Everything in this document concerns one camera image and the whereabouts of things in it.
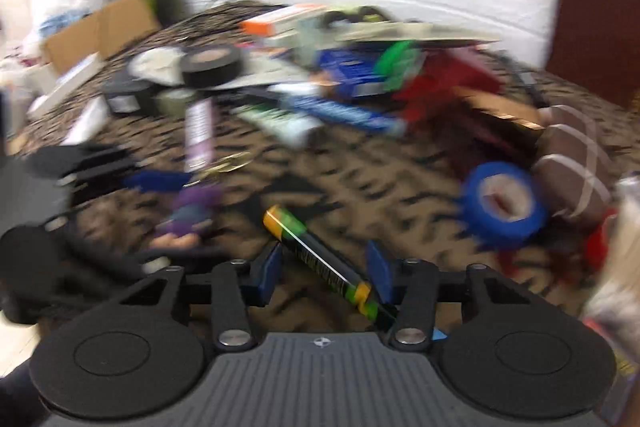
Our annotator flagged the black tape roll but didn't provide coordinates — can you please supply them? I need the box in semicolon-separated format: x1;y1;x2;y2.
179;44;244;90

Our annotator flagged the blue tape roll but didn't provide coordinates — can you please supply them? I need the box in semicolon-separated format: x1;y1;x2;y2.
460;161;547;251

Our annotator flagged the cardboard box background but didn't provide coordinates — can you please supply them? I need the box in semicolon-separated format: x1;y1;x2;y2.
42;0;160;76

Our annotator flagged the black square box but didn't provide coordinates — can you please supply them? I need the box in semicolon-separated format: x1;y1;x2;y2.
101;70;162;117

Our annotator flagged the green plastic item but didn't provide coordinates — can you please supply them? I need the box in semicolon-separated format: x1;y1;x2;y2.
374;41;423;92

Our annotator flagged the purple white label card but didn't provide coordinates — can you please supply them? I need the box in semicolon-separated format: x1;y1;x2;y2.
184;98;215;172

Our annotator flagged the blue packet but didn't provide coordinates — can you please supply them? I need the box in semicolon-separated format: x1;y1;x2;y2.
318;49;385;101

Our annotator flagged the green yellow black marker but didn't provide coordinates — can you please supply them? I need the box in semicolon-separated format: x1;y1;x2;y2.
262;206;397;331

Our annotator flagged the brown striped pouch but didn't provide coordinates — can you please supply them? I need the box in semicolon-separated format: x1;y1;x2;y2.
532;104;614;229

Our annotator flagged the blue white tube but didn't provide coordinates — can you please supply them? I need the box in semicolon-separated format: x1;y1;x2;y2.
264;89;407;138

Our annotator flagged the dark brown wooden board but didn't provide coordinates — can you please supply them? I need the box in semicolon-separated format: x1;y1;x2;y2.
544;0;639;108

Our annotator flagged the dark red feather duster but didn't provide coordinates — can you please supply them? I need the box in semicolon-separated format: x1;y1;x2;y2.
393;49;544;180

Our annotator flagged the patterned letter tablecloth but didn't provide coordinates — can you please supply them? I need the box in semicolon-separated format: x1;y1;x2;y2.
8;0;640;323

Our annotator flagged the orange white box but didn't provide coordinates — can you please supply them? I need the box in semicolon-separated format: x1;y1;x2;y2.
240;3;328;38

